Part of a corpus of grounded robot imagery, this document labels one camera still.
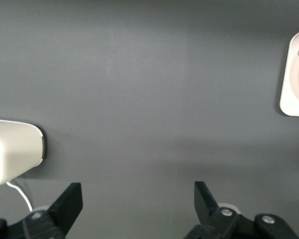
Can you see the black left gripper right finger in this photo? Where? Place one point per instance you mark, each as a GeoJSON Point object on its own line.
{"type": "Point", "coordinates": [209, 214]}

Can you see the beige rectangular rabbit tray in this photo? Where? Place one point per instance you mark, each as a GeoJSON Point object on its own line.
{"type": "Point", "coordinates": [292, 94]}

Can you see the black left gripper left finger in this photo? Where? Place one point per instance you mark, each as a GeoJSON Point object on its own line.
{"type": "Point", "coordinates": [62, 214]}

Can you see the cream white toaster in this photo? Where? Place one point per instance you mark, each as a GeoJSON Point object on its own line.
{"type": "Point", "coordinates": [12, 149]}

